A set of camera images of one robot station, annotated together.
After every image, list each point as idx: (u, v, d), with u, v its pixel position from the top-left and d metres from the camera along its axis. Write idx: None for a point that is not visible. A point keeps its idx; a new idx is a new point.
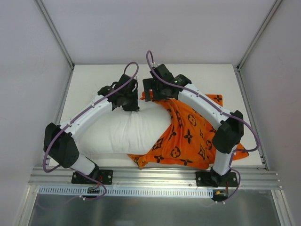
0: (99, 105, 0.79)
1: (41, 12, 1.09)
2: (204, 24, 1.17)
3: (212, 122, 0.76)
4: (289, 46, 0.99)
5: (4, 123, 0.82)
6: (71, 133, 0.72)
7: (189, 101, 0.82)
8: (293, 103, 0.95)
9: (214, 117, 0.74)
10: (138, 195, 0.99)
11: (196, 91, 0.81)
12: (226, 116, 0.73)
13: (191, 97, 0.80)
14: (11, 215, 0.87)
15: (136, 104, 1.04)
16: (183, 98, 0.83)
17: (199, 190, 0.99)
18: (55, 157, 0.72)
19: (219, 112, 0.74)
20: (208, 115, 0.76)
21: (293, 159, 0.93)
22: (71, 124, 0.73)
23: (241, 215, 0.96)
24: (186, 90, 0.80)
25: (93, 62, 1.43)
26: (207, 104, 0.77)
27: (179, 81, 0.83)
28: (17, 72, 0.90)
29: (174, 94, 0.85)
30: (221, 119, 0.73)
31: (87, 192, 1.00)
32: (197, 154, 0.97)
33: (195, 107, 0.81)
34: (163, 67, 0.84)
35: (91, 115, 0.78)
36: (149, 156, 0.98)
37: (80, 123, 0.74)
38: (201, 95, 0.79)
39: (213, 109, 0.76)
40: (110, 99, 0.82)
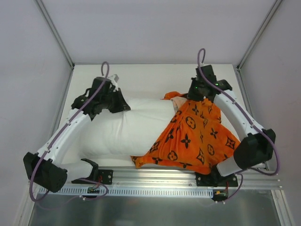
0: (75, 121, 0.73)
1: (41, 12, 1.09)
2: (204, 24, 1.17)
3: (239, 131, 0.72)
4: (289, 46, 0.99)
5: (4, 122, 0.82)
6: (52, 159, 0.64)
7: (224, 107, 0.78)
8: (293, 103, 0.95)
9: (243, 127, 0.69)
10: (138, 195, 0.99)
11: (233, 98, 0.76)
12: (256, 130, 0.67)
13: (226, 102, 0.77)
14: (11, 215, 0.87)
15: (121, 103, 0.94)
16: (218, 101, 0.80)
17: (198, 190, 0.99)
18: (43, 184, 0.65)
19: (250, 124, 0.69)
20: (237, 123, 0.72)
21: (294, 159, 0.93)
22: (49, 149, 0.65)
23: (241, 215, 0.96)
24: (224, 95, 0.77)
25: (93, 62, 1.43)
26: (240, 113, 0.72)
27: (220, 84, 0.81)
28: (17, 72, 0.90)
29: (211, 96, 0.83)
30: (249, 131, 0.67)
31: (87, 192, 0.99)
32: (196, 158, 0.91)
33: (228, 113, 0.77)
34: (209, 68, 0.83)
35: (69, 133, 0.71)
36: (146, 157, 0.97)
37: (59, 145, 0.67)
38: (236, 102, 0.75)
39: (245, 119, 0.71)
40: (85, 111, 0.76)
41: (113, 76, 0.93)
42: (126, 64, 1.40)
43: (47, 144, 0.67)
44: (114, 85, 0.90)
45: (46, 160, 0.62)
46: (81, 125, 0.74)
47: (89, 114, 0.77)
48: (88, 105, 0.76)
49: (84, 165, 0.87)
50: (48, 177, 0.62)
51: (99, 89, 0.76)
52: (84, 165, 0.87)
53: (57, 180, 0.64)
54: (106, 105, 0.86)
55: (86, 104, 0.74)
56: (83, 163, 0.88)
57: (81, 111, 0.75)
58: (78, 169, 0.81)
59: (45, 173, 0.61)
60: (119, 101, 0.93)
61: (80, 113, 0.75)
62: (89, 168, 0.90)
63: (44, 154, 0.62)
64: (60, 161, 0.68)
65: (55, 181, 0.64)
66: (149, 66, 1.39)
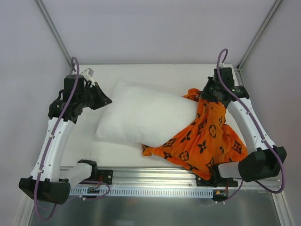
0: (58, 131, 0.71)
1: (41, 12, 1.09)
2: (204, 24, 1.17)
3: (248, 142, 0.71)
4: (289, 46, 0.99)
5: (3, 122, 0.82)
6: (49, 178, 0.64)
7: (236, 115, 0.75)
8: (293, 103, 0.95)
9: (253, 140, 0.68)
10: (139, 195, 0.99)
11: (249, 108, 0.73)
12: (266, 146, 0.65)
13: (241, 111, 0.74)
14: (11, 216, 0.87)
15: (101, 98, 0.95)
16: (232, 109, 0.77)
17: (198, 190, 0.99)
18: (47, 201, 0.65)
19: (261, 138, 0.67)
20: (248, 134, 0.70)
21: (294, 159, 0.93)
22: (42, 169, 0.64)
23: (241, 215, 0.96)
24: (240, 102, 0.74)
25: (93, 62, 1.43)
26: (253, 125, 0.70)
27: (236, 91, 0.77)
28: (17, 72, 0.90)
29: (225, 101, 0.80)
30: (258, 146, 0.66)
31: (87, 192, 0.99)
32: (205, 165, 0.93)
33: (240, 123, 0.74)
34: (227, 71, 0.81)
35: (57, 146, 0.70)
36: (158, 150, 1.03)
37: (51, 162, 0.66)
38: (251, 113, 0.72)
39: (257, 132, 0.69)
40: (66, 117, 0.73)
41: (87, 70, 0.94)
42: (126, 65, 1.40)
43: (38, 164, 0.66)
44: (90, 81, 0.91)
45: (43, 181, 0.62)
46: (66, 133, 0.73)
47: (70, 118, 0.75)
48: (67, 109, 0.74)
49: (82, 167, 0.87)
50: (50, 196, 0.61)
51: (74, 90, 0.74)
52: (82, 168, 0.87)
53: (61, 193, 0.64)
54: (84, 104, 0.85)
55: (64, 109, 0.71)
56: (80, 166, 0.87)
57: (62, 119, 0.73)
58: (77, 173, 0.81)
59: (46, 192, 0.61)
60: (98, 96, 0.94)
61: (61, 122, 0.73)
62: (87, 171, 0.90)
63: (39, 176, 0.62)
64: (58, 174, 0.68)
65: (60, 197, 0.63)
66: (149, 66, 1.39)
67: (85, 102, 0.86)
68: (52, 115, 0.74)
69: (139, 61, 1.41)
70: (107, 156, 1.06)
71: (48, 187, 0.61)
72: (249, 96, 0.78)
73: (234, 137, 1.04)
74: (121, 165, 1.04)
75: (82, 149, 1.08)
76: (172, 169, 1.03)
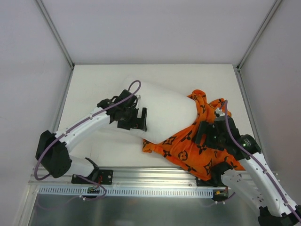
0: (97, 117, 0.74)
1: (41, 12, 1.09)
2: (204, 24, 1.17)
3: (267, 202, 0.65)
4: (289, 46, 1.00)
5: (4, 123, 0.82)
6: (66, 143, 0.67)
7: (250, 172, 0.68)
8: (293, 103, 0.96)
9: (276, 205, 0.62)
10: (139, 195, 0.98)
11: (264, 165, 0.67)
12: (290, 210, 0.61)
13: (257, 170, 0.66)
14: (11, 217, 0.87)
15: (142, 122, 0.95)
16: (244, 165, 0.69)
17: (199, 190, 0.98)
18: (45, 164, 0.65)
19: (283, 201, 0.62)
20: (267, 196, 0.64)
21: (293, 159, 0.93)
22: (67, 133, 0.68)
23: (241, 215, 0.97)
24: (255, 161, 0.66)
25: (93, 62, 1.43)
26: (272, 186, 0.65)
27: (247, 144, 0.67)
28: (17, 72, 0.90)
29: (238, 156, 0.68)
30: (283, 211, 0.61)
31: (87, 192, 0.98)
32: (203, 166, 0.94)
33: (254, 179, 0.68)
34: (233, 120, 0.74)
35: (87, 126, 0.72)
36: (158, 147, 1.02)
37: (76, 133, 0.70)
38: (268, 173, 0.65)
39: (277, 194, 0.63)
40: (108, 112, 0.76)
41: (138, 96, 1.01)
42: (125, 65, 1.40)
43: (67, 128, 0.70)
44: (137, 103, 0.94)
45: (61, 142, 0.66)
46: (100, 123, 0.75)
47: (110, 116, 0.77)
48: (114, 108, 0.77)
49: (85, 164, 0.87)
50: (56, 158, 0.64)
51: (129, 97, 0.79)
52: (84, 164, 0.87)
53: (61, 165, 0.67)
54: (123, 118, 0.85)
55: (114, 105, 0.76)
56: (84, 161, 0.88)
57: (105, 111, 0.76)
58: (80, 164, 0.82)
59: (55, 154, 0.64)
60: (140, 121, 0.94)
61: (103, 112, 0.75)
62: (88, 169, 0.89)
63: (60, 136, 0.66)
64: (72, 147, 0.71)
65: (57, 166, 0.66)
66: (149, 66, 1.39)
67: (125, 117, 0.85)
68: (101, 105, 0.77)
69: (139, 61, 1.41)
70: (108, 155, 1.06)
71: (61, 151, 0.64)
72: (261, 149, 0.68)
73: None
74: (121, 165, 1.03)
75: (82, 149, 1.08)
76: (171, 169, 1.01)
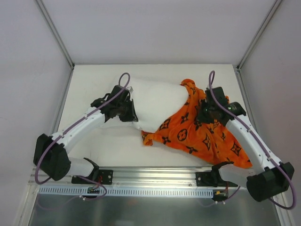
0: (91, 117, 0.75)
1: (41, 12, 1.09)
2: (204, 24, 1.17)
3: (253, 162, 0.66)
4: (289, 46, 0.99)
5: (4, 123, 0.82)
6: (64, 144, 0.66)
7: (236, 133, 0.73)
8: (293, 102, 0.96)
9: (259, 159, 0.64)
10: (139, 195, 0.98)
11: (248, 125, 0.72)
12: (273, 164, 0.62)
13: (241, 130, 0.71)
14: (11, 216, 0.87)
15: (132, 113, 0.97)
16: (231, 127, 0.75)
17: (198, 190, 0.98)
18: (45, 168, 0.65)
19: (266, 157, 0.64)
20: (252, 154, 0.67)
21: (294, 159, 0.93)
22: (63, 135, 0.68)
23: (241, 215, 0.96)
24: (238, 121, 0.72)
25: (93, 62, 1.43)
26: (255, 143, 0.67)
27: (233, 108, 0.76)
28: (17, 72, 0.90)
29: (224, 120, 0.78)
30: (266, 165, 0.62)
31: (87, 192, 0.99)
32: (202, 142, 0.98)
33: (241, 141, 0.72)
34: (219, 90, 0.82)
35: (84, 126, 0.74)
36: (156, 135, 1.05)
37: (73, 133, 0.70)
38: (252, 131, 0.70)
39: (261, 151, 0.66)
40: (102, 111, 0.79)
41: (129, 88, 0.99)
42: (125, 65, 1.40)
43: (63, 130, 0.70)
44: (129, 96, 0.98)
45: (59, 143, 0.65)
46: (95, 122, 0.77)
47: (105, 115, 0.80)
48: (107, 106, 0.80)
49: (84, 163, 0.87)
50: (55, 162, 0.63)
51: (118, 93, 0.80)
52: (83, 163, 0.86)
53: (60, 169, 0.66)
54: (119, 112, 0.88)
55: (106, 103, 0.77)
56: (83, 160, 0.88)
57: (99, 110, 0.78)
58: (79, 165, 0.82)
59: (56, 157, 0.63)
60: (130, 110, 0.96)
61: (98, 111, 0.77)
62: (88, 169, 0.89)
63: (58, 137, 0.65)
64: (69, 149, 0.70)
65: (56, 171, 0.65)
66: (149, 66, 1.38)
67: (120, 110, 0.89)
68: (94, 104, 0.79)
69: (139, 61, 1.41)
70: (108, 155, 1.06)
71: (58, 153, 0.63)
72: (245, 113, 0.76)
73: (234, 140, 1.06)
74: (121, 165, 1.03)
75: (82, 149, 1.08)
76: (171, 169, 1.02)
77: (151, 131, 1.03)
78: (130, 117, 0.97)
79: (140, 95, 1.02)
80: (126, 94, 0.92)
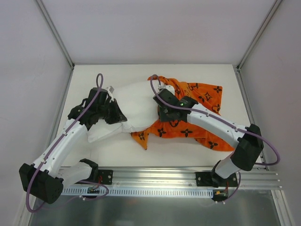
0: (71, 131, 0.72)
1: (41, 12, 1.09)
2: (204, 24, 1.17)
3: (228, 141, 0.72)
4: (289, 46, 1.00)
5: (4, 122, 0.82)
6: (48, 170, 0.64)
7: (200, 123, 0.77)
8: (293, 102, 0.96)
9: (230, 134, 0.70)
10: (138, 195, 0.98)
11: (204, 110, 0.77)
12: (242, 132, 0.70)
13: (201, 117, 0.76)
14: (12, 216, 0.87)
15: (118, 113, 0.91)
16: (193, 120, 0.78)
17: (198, 190, 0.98)
18: (38, 196, 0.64)
19: (233, 129, 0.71)
20: (222, 133, 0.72)
21: (293, 159, 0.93)
22: (45, 160, 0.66)
23: (241, 215, 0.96)
24: (195, 111, 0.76)
25: (92, 62, 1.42)
26: (218, 122, 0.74)
27: (185, 103, 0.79)
28: (17, 72, 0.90)
29: (183, 117, 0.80)
30: (237, 136, 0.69)
31: (87, 192, 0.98)
32: None
33: (208, 127, 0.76)
34: (164, 92, 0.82)
35: (67, 144, 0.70)
36: (153, 129, 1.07)
37: (55, 156, 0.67)
38: (210, 113, 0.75)
39: (226, 126, 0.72)
40: (82, 121, 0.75)
41: (108, 88, 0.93)
42: (124, 65, 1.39)
43: (44, 154, 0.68)
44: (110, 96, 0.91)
45: (42, 172, 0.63)
46: (78, 135, 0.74)
47: (86, 124, 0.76)
48: (86, 114, 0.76)
49: (81, 170, 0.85)
50: (43, 189, 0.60)
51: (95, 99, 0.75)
52: (80, 170, 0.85)
53: (53, 191, 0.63)
54: (102, 116, 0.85)
55: (83, 114, 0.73)
56: (78, 167, 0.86)
57: (77, 122, 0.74)
58: (74, 174, 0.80)
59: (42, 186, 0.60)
60: (115, 111, 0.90)
61: (76, 123, 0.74)
62: (85, 172, 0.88)
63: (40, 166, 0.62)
64: (57, 171, 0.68)
65: (49, 196, 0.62)
66: (149, 66, 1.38)
67: (103, 114, 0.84)
68: (72, 116, 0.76)
69: (138, 61, 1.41)
70: (108, 155, 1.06)
71: (44, 180, 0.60)
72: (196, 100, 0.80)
73: None
74: (122, 165, 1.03)
75: (81, 149, 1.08)
76: (171, 169, 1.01)
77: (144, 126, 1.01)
78: (116, 117, 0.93)
79: (140, 94, 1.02)
80: (106, 95, 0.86)
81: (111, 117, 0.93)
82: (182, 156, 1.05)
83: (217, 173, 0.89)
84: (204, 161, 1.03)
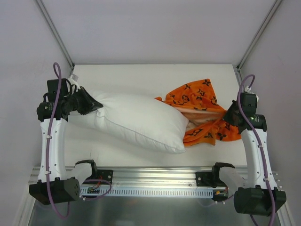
0: (54, 131, 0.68)
1: (41, 12, 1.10)
2: (204, 24, 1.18)
3: (249, 174, 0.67)
4: (289, 46, 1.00)
5: (4, 122, 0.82)
6: (59, 176, 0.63)
7: (246, 143, 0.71)
8: (293, 102, 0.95)
9: (255, 176, 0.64)
10: (138, 195, 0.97)
11: (262, 141, 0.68)
12: (266, 186, 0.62)
13: (252, 142, 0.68)
14: (12, 216, 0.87)
15: (89, 100, 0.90)
16: (244, 136, 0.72)
17: (198, 190, 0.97)
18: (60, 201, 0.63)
19: (265, 176, 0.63)
20: (252, 168, 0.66)
21: (293, 158, 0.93)
22: (49, 170, 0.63)
23: (241, 216, 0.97)
24: (254, 133, 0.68)
25: (92, 62, 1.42)
26: (260, 159, 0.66)
27: (255, 120, 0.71)
28: (17, 72, 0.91)
29: (241, 127, 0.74)
30: (258, 183, 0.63)
31: (87, 192, 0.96)
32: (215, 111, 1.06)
33: (247, 151, 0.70)
34: (251, 97, 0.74)
35: (58, 144, 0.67)
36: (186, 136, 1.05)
37: (57, 161, 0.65)
38: (262, 148, 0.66)
39: (262, 168, 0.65)
40: (58, 116, 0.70)
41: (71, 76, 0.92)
42: (126, 65, 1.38)
43: (43, 166, 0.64)
44: (75, 84, 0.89)
45: (53, 181, 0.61)
46: (62, 130, 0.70)
47: (62, 117, 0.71)
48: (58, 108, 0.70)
49: (82, 169, 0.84)
50: (64, 195, 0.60)
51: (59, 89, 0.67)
52: (81, 168, 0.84)
53: (74, 189, 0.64)
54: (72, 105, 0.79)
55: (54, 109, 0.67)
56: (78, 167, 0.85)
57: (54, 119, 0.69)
58: (77, 173, 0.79)
59: (59, 192, 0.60)
60: (85, 99, 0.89)
61: (53, 121, 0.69)
62: (88, 168, 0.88)
63: (48, 178, 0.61)
64: (66, 173, 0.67)
65: (73, 194, 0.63)
66: (149, 66, 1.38)
67: (71, 103, 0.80)
68: (43, 116, 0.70)
69: (140, 61, 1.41)
70: (107, 156, 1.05)
71: (61, 186, 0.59)
72: (266, 128, 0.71)
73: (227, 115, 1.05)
74: (121, 165, 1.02)
75: (82, 149, 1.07)
76: (171, 169, 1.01)
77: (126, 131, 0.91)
78: (89, 106, 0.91)
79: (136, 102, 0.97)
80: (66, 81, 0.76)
81: (84, 108, 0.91)
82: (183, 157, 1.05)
83: (220, 168, 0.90)
84: (203, 161, 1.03)
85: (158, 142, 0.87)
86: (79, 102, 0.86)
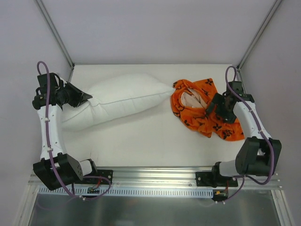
0: (51, 114, 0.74)
1: (41, 12, 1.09)
2: (204, 24, 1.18)
3: (246, 134, 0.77)
4: (289, 47, 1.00)
5: (3, 122, 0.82)
6: (61, 152, 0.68)
7: (240, 113, 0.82)
8: (293, 103, 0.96)
9: (250, 131, 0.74)
10: (139, 195, 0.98)
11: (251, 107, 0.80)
12: (261, 137, 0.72)
13: (244, 109, 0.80)
14: (12, 216, 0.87)
15: (78, 91, 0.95)
16: (237, 109, 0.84)
17: (198, 190, 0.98)
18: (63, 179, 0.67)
19: (258, 129, 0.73)
20: (246, 127, 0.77)
21: (294, 158, 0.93)
22: (51, 147, 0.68)
23: (241, 216, 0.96)
24: (244, 103, 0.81)
25: (93, 62, 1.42)
26: (253, 119, 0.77)
27: (243, 96, 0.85)
28: (17, 71, 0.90)
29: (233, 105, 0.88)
30: (254, 135, 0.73)
31: (87, 192, 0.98)
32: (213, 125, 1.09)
33: (241, 118, 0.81)
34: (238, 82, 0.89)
35: (56, 125, 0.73)
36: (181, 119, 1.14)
37: (57, 140, 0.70)
38: (253, 110, 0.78)
39: (255, 125, 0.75)
40: (52, 103, 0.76)
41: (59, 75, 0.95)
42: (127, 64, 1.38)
43: (45, 145, 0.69)
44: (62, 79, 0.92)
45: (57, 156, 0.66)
46: (59, 114, 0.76)
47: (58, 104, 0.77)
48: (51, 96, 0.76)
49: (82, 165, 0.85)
50: (67, 168, 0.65)
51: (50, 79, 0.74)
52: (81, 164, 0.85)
53: (76, 166, 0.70)
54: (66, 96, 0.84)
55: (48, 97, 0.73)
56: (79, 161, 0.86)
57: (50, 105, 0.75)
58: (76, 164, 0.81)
59: (62, 165, 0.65)
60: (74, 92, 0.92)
61: (50, 107, 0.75)
62: (87, 165, 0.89)
63: (51, 154, 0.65)
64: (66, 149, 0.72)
65: (77, 173, 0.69)
66: (149, 66, 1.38)
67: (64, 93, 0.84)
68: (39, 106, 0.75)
69: (141, 61, 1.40)
70: (107, 157, 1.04)
71: (63, 156, 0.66)
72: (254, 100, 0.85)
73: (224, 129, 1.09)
74: (121, 165, 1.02)
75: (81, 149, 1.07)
76: (171, 169, 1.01)
77: (122, 100, 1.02)
78: (80, 96, 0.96)
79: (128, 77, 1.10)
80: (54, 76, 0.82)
81: (75, 100, 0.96)
82: (184, 156, 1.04)
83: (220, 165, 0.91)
84: (204, 160, 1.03)
85: (153, 95, 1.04)
86: (71, 95, 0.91)
